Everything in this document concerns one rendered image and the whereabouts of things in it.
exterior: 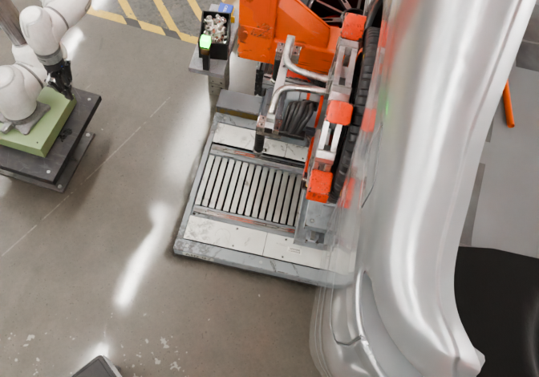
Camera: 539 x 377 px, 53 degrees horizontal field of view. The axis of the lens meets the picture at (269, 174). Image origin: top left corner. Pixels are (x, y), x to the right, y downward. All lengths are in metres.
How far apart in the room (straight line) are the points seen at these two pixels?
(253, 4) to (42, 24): 0.84
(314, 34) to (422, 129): 1.43
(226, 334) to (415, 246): 1.69
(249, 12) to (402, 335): 1.67
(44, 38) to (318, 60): 1.16
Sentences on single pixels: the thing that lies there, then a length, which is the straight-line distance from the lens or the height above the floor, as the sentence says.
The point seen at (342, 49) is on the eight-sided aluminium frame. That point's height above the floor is 1.12.
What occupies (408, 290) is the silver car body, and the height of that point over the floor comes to 1.63.
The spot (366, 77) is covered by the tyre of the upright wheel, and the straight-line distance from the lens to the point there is 1.75.
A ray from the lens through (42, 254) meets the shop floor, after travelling 2.78.
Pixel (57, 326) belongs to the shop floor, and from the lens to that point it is 2.66.
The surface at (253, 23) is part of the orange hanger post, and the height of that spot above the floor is 0.76.
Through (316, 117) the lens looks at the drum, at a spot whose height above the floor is 0.88.
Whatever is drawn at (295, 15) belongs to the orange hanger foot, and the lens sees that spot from 2.38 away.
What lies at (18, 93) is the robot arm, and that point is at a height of 0.58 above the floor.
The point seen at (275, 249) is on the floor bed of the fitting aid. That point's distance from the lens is 2.58.
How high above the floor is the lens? 2.50
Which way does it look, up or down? 62 degrees down
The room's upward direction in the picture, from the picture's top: 9 degrees clockwise
